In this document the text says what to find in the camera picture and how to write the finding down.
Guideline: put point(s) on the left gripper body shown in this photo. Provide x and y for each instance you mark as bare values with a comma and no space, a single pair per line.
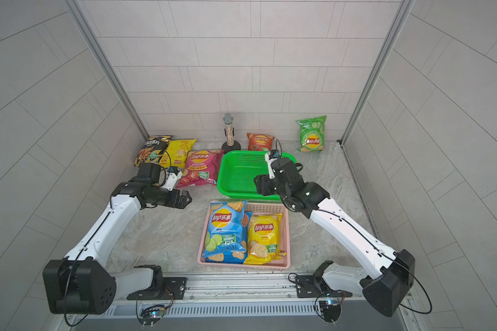
165,196

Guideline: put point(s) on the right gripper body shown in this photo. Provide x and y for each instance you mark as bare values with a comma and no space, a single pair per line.
274,186

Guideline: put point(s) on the yellow chips bag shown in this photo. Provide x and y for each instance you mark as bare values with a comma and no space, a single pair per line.
177,153
263,239

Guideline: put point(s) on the green cucumber chips bag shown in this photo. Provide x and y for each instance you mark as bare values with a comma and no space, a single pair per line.
312,134

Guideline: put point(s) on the light blue chips bag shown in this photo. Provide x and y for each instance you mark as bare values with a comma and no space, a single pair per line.
225,239

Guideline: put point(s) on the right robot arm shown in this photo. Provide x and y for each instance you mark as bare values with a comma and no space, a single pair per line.
384,277

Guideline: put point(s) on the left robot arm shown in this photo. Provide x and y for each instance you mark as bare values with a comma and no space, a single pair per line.
79,283

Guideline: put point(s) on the pink plastic basket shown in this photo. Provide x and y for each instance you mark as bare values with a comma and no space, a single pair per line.
257,208

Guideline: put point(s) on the black chips bag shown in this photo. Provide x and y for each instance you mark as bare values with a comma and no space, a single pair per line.
153,150

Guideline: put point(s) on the magenta tomato chips bag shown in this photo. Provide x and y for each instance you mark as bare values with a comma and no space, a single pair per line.
202,168

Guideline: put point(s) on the small red chips bag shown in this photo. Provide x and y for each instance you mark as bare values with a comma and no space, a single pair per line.
260,142

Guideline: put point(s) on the green plastic basket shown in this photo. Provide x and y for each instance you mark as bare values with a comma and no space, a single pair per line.
238,171

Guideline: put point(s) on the microphone-like stand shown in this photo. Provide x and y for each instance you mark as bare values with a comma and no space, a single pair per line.
230,144

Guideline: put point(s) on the left circuit board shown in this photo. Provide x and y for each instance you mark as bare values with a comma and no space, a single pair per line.
149,317

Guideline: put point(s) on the circuit board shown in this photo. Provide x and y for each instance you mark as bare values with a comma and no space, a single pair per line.
330,312
149,317

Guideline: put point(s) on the right circuit board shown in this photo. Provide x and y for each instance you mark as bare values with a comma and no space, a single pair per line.
330,312

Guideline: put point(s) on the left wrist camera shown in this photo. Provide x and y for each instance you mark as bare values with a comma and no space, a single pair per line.
172,179

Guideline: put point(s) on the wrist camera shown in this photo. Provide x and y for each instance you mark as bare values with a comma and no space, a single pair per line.
270,157
172,179

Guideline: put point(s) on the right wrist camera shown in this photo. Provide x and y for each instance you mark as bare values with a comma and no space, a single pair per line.
270,157

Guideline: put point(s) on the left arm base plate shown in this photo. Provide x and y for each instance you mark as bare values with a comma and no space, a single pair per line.
170,287

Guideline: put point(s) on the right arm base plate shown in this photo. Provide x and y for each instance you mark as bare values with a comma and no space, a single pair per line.
306,288

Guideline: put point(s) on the aluminium front rail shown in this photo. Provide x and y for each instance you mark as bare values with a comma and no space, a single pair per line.
230,295

